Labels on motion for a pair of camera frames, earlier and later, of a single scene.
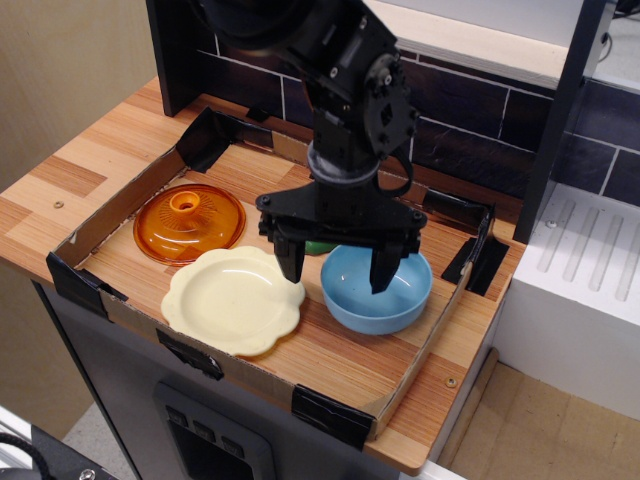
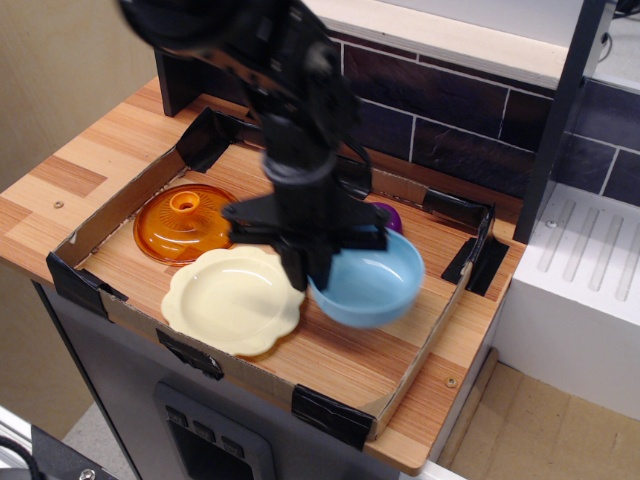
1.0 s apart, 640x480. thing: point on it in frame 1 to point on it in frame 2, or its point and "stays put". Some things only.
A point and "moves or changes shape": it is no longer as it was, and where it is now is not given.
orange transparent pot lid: [173, 224] stays put
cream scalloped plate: [236, 299] stays put
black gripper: [332, 209] to [309, 221]
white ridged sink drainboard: [572, 317] stays put
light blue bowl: [346, 283] moves or changes shape
